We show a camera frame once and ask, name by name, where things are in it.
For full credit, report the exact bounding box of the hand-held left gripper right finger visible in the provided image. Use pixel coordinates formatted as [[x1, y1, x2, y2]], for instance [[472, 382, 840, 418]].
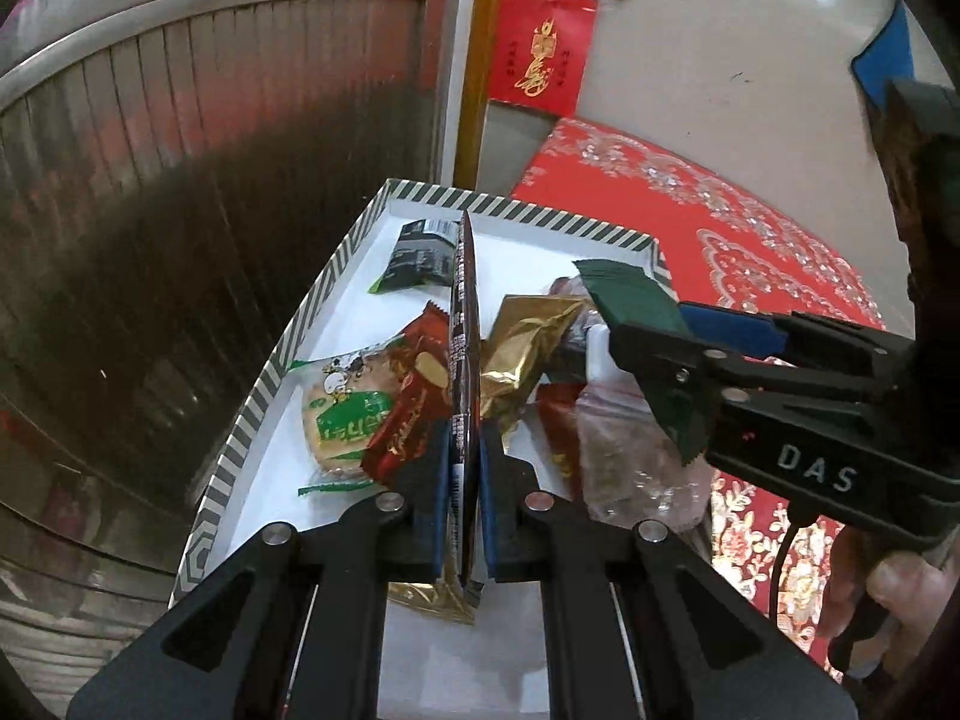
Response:
[[478, 420, 856, 720]]

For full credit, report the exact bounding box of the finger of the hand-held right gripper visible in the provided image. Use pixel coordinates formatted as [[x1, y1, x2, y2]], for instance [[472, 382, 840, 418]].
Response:
[[673, 300, 914, 392], [607, 321, 910, 412]]

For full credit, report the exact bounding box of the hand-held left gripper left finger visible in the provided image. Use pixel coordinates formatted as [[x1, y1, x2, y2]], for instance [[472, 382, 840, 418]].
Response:
[[66, 416, 460, 720]]

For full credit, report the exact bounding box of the dark green packet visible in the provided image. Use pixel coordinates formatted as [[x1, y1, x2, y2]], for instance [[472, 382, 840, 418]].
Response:
[[571, 259, 710, 466]]

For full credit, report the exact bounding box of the dark red snack packet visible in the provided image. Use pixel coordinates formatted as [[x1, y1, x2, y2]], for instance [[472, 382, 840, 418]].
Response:
[[534, 381, 593, 500]]

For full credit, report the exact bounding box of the red-brown snack packet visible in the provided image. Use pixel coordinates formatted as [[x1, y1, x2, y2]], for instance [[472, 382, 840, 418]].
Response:
[[360, 300, 455, 488]]

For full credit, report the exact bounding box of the clear bag of nuts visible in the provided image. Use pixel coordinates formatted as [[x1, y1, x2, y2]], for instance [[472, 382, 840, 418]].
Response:
[[574, 379, 713, 533]]

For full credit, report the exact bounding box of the green white cake packet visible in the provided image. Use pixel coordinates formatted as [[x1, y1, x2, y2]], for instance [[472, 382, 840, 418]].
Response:
[[289, 337, 410, 496]]

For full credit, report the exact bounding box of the dark coffee stick sachet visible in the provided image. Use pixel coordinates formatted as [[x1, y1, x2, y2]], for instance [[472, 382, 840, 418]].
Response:
[[442, 210, 485, 601]]

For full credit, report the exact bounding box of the long gold foil packet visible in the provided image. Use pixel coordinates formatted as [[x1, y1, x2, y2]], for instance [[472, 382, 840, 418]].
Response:
[[386, 294, 593, 627]]

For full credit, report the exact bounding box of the striped cardboard box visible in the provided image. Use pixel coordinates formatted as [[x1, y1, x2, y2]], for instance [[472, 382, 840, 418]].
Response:
[[169, 178, 676, 720]]

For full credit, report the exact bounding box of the black green snack packet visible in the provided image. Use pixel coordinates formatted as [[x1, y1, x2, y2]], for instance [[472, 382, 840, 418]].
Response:
[[367, 217, 462, 293]]

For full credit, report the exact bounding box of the person's right hand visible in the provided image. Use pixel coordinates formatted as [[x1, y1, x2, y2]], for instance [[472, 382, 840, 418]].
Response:
[[819, 529, 951, 685]]

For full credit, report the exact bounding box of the red floral tablecloth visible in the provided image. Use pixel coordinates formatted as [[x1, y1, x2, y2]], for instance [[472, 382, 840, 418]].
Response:
[[510, 116, 916, 691]]

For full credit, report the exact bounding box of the blue cloth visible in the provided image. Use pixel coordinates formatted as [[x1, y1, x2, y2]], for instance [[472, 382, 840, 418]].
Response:
[[850, 0, 917, 115]]

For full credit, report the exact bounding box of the metal shutter door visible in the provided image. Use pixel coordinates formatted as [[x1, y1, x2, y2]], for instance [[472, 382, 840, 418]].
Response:
[[0, 0, 458, 601]]

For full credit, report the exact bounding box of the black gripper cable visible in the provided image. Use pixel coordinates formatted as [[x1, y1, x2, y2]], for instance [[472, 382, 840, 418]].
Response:
[[769, 502, 807, 623]]

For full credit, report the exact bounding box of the red gold wall poster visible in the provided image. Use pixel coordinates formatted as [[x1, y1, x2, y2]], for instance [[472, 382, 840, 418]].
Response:
[[487, 0, 599, 112]]

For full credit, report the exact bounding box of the golden door frame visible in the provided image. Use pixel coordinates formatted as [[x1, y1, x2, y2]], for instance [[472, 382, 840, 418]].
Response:
[[452, 0, 511, 188]]

